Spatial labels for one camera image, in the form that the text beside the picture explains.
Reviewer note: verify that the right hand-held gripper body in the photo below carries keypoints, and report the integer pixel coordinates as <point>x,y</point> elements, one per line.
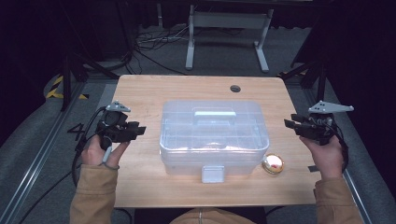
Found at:
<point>317,127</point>

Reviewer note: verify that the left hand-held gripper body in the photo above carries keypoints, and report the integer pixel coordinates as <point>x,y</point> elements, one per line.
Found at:
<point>113,127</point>

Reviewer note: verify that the clear plastic storage box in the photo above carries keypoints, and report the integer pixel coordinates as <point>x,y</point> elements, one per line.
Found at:
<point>214,137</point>

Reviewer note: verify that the person's left hand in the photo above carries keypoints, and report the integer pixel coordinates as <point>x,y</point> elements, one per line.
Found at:
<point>91,154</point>

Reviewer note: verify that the person's right hand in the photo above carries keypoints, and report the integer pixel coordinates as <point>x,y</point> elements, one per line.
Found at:
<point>328,160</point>

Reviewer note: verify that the black tripod stand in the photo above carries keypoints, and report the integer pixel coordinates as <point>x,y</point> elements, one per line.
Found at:
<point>66,81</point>
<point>320,77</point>

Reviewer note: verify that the yellow black hazard tape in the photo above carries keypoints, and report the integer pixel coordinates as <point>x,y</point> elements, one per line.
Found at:
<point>53,91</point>

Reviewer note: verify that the person's tan jacket torso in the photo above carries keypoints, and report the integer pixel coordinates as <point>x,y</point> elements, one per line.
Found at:
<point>211,217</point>

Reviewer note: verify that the metal floor rail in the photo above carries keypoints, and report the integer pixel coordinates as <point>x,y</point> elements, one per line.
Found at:
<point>358,199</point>
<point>37,158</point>

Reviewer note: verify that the grey metal desk frame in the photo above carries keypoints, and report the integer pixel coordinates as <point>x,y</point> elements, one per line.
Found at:
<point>230,20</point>

